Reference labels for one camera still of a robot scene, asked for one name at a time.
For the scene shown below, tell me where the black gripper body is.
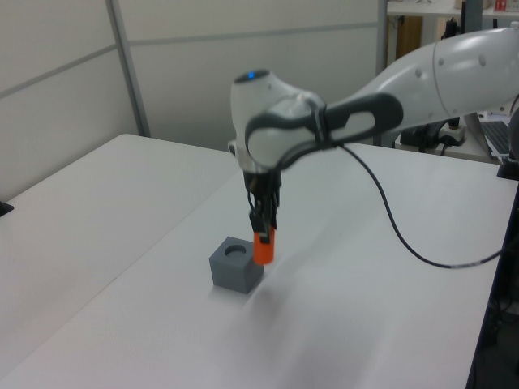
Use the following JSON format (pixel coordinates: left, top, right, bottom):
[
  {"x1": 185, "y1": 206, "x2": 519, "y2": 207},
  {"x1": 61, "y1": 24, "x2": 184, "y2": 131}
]
[{"x1": 242, "y1": 170, "x2": 283, "y2": 196}]

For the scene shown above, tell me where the orange cylinder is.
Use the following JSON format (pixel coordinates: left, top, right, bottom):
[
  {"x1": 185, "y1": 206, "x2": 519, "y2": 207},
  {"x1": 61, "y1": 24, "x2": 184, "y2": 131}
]
[{"x1": 253, "y1": 229, "x2": 278, "y2": 267}]

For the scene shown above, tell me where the grey block with round hole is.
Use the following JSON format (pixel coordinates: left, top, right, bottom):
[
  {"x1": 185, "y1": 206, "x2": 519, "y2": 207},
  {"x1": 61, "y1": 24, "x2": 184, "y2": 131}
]
[{"x1": 209, "y1": 234, "x2": 265, "y2": 295}]

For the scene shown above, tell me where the black clamp block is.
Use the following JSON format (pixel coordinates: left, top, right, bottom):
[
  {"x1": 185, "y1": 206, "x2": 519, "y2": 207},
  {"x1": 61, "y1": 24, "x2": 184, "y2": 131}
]
[{"x1": 495, "y1": 158, "x2": 519, "y2": 180}]

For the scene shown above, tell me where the small white desk device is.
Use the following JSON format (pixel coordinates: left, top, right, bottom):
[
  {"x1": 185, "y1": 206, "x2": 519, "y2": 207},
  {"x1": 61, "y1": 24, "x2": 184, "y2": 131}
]
[{"x1": 436, "y1": 116, "x2": 468, "y2": 147}]

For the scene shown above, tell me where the brown wooden cabinet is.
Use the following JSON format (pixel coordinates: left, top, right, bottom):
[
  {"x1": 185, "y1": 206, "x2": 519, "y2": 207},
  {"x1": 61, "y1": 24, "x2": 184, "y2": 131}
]
[{"x1": 395, "y1": 15, "x2": 423, "y2": 62}]

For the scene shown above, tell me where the grey keyboard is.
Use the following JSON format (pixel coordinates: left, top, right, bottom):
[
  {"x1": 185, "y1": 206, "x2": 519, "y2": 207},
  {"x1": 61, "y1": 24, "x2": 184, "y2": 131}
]
[{"x1": 480, "y1": 120, "x2": 513, "y2": 160}]

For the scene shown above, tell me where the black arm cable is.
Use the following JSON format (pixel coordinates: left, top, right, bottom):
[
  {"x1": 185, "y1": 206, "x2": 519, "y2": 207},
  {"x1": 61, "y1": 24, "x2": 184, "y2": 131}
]
[{"x1": 298, "y1": 95, "x2": 506, "y2": 270}]

